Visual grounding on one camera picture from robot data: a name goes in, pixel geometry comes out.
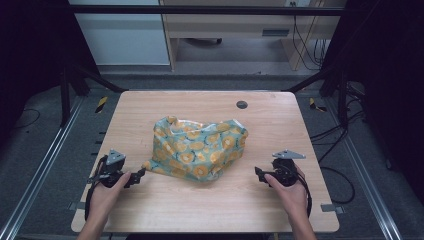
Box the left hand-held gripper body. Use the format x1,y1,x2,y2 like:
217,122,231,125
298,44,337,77
95,148,132,188

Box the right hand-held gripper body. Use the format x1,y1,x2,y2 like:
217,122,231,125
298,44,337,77
268,149,307,188

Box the teal cloth bag orange print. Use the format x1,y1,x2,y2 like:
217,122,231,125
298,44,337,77
141,115,250,183

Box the person's right hand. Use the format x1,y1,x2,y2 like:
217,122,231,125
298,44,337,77
263,165,310,219

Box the person's left hand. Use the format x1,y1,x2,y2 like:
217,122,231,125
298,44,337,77
87,170,133,222

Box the black yellow striped tape piece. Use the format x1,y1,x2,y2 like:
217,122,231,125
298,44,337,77
308,97,328,113
94,95,110,114

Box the black metal stand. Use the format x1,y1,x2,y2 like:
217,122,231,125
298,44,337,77
59,63,129,128
284,64,351,129

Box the white cabinet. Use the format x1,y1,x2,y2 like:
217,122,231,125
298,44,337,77
68,0,171,67

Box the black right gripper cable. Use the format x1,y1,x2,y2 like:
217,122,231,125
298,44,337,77
294,171,314,218

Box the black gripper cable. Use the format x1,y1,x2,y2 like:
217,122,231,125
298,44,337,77
84,155,108,222
294,171,314,218

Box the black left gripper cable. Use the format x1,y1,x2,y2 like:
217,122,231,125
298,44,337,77
84,155,108,222

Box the grey metal table bracket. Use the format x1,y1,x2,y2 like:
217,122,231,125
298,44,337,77
67,201,87,212
320,203,346,215

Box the bundle of black floor cables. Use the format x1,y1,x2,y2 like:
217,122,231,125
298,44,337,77
309,81,368,206

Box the aluminium floor rail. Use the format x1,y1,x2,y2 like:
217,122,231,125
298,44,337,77
326,96,404,240
0,95,85,240

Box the black hanging desk cables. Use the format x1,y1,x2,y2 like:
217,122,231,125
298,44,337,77
290,1,329,72

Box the black horizontal frame bar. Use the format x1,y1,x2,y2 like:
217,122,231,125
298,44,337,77
68,4,346,17

